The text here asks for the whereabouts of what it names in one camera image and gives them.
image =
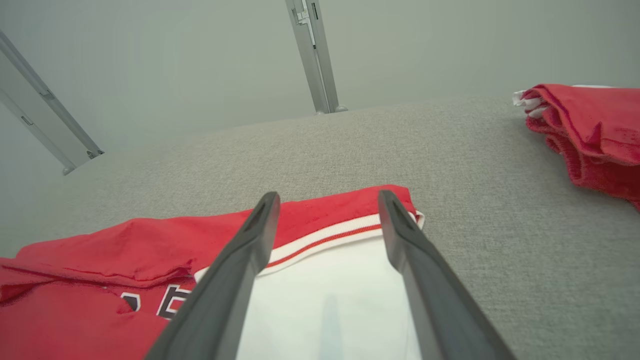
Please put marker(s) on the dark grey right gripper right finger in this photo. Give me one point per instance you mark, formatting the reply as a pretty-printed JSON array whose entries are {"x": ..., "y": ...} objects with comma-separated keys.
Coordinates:
[{"x": 435, "y": 300}]

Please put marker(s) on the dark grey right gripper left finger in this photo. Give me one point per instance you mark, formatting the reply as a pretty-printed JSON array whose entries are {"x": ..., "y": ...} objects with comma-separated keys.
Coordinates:
[{"x": 225, "y": 290}]

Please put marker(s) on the red Bulls 23 jersey shirt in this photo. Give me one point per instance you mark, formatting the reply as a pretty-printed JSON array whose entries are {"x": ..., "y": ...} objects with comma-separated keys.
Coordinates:
[{"x": 75, "y": 300}]

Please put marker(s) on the red shorts with white stripe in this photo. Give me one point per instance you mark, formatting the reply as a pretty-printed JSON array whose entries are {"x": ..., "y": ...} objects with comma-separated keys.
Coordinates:
[{"x": 600, "y": 130}]

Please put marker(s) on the grey partition post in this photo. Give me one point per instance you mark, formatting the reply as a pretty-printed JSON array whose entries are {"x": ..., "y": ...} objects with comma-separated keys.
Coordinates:
[{"x": 315, "y": 60}]

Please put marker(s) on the grey metal stand frame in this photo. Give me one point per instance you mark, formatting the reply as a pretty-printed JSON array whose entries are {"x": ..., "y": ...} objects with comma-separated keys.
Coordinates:
[{"x": 40, "y": 110}]

